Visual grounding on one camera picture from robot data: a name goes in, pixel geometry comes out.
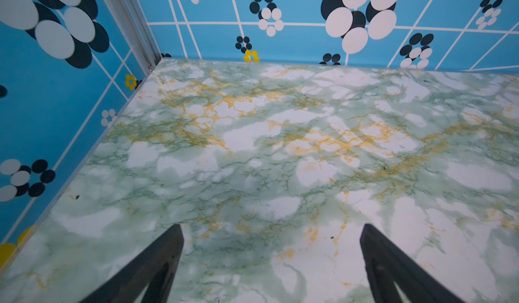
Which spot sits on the left aluminium corner post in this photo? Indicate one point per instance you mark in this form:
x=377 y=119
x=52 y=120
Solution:
x=130 y=18

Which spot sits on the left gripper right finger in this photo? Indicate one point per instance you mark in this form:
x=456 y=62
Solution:
x=390 y=270

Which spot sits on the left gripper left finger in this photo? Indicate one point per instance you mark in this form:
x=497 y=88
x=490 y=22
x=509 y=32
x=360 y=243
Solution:
x=151 y=272

